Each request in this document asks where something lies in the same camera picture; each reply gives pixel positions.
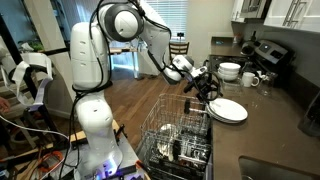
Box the stainless steel bowl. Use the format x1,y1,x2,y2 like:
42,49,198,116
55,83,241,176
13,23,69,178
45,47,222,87
155,123,182,158

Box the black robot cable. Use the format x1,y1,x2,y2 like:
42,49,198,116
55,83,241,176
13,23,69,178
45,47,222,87
59,0,223,179

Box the stainless steel microwave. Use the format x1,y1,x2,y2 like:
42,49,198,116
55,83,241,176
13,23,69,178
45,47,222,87
239,0,273,24

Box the white mug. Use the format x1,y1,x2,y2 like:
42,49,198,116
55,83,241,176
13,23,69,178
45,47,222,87
241,71,261,88

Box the white strap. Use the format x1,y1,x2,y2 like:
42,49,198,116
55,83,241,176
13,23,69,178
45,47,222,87
0,51,54,108

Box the black and steel stove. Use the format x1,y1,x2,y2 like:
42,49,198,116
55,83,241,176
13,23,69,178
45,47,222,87
199,39,296,99

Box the black stand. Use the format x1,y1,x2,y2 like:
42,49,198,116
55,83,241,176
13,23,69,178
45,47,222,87
0,13,69,148

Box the dark wine bottle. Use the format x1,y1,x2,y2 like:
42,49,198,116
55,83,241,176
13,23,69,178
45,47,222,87
250,30,259,43

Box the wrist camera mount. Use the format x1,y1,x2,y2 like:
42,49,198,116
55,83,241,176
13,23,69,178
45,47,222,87
190,65,208,80

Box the white window blinds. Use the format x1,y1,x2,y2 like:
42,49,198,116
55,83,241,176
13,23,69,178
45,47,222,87
144,0,190,43

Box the wire dishwasher rack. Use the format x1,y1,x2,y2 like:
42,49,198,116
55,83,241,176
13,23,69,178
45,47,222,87
139,93,214,158

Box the white bowl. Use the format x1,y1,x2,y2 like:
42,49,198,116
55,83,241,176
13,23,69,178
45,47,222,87
217,68,241,78
217,72,240,83
218,62,242,73

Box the wooden chair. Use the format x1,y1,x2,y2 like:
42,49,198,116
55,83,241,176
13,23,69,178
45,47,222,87
168,41,191,64

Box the lower dishwasher rack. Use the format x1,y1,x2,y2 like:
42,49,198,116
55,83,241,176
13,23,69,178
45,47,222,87
134,131,214,180

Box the white upper cabinet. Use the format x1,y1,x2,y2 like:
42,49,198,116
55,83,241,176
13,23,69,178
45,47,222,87
263,0,320,34

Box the orange cable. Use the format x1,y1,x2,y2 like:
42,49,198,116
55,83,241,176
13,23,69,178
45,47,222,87
34,150,65,173

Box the robot base table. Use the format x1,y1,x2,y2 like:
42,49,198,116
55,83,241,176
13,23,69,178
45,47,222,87
56,131,146,180

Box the wooden side table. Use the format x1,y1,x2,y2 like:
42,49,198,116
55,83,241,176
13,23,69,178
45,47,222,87
108,46,140,80

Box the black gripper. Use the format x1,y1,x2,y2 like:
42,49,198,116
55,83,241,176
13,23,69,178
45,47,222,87
183,74,222,103

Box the clear glass container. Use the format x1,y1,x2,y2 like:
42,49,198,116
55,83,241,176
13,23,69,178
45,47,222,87
219,79,245,94

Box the clear glass jar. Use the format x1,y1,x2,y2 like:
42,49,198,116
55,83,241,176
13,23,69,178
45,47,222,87
257,72,278,97

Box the white cable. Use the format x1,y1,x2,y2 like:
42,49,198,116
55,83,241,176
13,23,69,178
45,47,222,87
0,114,70,142

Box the person hand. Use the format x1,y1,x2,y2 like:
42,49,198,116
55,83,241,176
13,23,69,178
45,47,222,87
0,96,11,114

